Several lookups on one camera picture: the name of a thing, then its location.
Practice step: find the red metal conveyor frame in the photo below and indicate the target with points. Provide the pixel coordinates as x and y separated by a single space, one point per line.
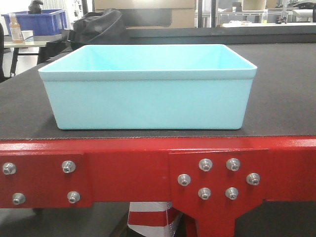
212 180

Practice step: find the black office chair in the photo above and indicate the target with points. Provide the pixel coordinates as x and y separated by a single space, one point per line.
1 53

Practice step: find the dark grey conveyor belt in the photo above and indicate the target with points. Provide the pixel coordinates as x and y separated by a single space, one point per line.
282 100

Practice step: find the cardboard box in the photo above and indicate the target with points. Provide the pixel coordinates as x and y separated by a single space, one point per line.
153 13

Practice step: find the white background table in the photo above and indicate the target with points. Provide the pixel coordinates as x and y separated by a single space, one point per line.
39 41

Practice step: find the light blue plastic bin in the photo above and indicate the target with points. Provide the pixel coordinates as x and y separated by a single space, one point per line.
178 86

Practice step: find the blue crate on table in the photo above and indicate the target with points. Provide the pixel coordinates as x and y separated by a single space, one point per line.
49 22

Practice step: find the white paper cup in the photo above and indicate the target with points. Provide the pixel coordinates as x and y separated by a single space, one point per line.
28 35

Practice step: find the amber liquid bottle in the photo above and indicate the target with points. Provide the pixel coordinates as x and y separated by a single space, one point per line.
15 29

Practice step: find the black bag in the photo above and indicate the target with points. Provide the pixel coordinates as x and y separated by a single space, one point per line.
98 28

